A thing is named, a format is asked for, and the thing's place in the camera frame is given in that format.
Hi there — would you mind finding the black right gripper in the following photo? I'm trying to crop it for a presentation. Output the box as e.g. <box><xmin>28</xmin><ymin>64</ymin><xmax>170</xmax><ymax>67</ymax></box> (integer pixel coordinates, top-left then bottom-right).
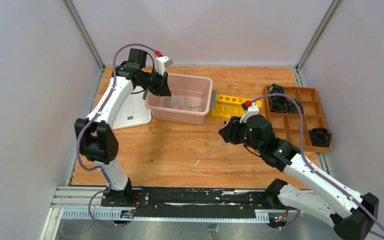
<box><xmin>218</xmin><ymin>115</ymin><xmax>263</xmax><ymax>154</ymax></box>

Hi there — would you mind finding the small clear glass beaker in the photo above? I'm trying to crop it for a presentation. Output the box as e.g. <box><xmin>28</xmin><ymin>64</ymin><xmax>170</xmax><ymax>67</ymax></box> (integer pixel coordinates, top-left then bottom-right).
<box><xmin>163</xmin><ymin>96</ymin><xmax>173</xmax><ymax>109</ymax></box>

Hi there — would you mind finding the pink plastic bin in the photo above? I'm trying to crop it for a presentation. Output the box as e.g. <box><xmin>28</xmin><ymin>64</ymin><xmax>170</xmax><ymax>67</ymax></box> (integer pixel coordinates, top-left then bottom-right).
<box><xmin>145</xmin><ymin>73</ymin><xmax>213</xmax><ymax>125</ymax></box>

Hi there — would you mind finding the white clay pipe triangle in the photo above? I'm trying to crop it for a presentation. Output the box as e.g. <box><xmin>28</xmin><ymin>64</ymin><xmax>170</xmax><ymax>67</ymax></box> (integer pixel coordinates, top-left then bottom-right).
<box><xmin>187</xmin><ymin>103</ymin><xmax>205</xmax><ymax>112</ymax></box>

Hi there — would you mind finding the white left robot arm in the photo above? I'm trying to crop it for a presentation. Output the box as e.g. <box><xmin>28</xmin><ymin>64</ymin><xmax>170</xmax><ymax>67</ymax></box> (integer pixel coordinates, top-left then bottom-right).
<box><xmin>74</xmin><ymin>47</ymin><xmax>173</xmax><ymax>207</ymax></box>

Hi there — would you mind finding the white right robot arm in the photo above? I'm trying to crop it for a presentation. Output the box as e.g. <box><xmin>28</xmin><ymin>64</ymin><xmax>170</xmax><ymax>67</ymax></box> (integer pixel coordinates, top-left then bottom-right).
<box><xmin>218</xmin><ymin>114</ymin><xmax>379</xmax><ymax>240</ymax></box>

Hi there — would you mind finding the yellow test tube rack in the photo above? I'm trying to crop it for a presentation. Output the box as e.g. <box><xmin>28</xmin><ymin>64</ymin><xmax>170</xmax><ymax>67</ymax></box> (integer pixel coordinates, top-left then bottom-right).
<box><xmin>210</xmin><ymin>93</ymin><xmax>252</xmax><ymax>120</ymax></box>

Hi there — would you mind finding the dark rolled tie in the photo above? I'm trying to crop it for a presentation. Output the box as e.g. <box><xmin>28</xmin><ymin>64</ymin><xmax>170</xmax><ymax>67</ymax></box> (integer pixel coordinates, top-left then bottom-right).
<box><xmin>268</xmin><ymin>94</ymin><xmax>288</xmax><ymax>113</ymax></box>

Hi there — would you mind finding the wooden compartment organizer tray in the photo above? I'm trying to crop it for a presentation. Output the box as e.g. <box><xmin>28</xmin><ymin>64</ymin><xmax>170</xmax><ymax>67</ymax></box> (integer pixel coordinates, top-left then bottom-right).
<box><xmin>262</xmin><ymin>86</ymin><xmax>332</xmax><ymax>153</ymax></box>

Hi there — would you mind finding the blue floral rolled tie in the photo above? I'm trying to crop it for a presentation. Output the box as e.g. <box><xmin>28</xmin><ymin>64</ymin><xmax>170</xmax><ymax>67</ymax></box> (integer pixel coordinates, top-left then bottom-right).
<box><xmin>267</xmin><ymin>83</ymin><xmax>285</xmax><ymax>99</ymax></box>

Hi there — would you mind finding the green floral rolled tie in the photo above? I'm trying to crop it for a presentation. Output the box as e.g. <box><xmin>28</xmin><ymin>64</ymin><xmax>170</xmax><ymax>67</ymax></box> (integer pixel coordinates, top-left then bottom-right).
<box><xmin>287</xmin><ymin>98</ymin><xmax>304</xmax><ymax>114</ymax></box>

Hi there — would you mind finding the black rolled belt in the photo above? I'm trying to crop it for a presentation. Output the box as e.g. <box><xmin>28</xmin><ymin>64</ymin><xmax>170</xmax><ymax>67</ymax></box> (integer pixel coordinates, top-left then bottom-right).
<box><xmin>309</xmin><ymin>127</ymin><xmax>332</xmax><ymax>147</ymax></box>

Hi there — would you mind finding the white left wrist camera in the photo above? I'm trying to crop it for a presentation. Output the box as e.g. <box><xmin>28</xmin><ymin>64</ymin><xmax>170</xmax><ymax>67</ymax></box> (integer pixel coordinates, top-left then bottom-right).
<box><xmin>153</xmin><ymin>50</ymin><xmax>173</xmax><ymax>76</ymax></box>

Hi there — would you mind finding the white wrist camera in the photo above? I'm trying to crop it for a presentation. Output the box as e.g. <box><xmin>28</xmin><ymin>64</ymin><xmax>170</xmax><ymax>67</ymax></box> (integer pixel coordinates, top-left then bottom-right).
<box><xmin>239</xmin><ymin>100</ymin><xmax>260</xmax><ymax>123</ymax></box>
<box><xmin>153</xmin><ymin>50</ymin><xmax>173</xmax><ymax>76</ymax></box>

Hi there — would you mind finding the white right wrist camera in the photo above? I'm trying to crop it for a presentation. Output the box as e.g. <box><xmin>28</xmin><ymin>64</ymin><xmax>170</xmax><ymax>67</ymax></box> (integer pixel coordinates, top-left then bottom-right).
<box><xmin>239</xmin><ymin>100</ymin><xmax>260</xmax><ymax>123</ymax></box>

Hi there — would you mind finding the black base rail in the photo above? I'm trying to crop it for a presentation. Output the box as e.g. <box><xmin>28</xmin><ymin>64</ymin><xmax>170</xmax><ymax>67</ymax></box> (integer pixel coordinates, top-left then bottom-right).
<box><xmin>95</xmin><ymin>186</ymin><xmax>300</xmax><ymax>223</ymax></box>

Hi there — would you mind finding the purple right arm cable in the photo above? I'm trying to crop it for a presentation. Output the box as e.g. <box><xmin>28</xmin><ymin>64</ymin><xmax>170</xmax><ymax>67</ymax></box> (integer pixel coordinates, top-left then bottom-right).
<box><xmin>244</xmin><ymin>93</ymin><xmax>384</xmax><ymax>240</ymax></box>

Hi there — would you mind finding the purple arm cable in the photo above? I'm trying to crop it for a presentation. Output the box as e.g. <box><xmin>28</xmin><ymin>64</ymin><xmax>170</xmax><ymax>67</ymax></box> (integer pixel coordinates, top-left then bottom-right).
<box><xmin>244</xmin><ymin>93</ymin><xmax>384</xmax><ymax>240</ymax></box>
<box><xmin>75</xmin><ymin>43</ymin><xmax>163</xmax><ymax>228</ymax></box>

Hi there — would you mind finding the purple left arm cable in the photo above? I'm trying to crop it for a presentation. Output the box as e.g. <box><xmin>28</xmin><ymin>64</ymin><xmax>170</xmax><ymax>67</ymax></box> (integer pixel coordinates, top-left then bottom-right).
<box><xmin>75</xmin><ymin>43</ymin><xmax>163</xmax><ymax>228</ymax></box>

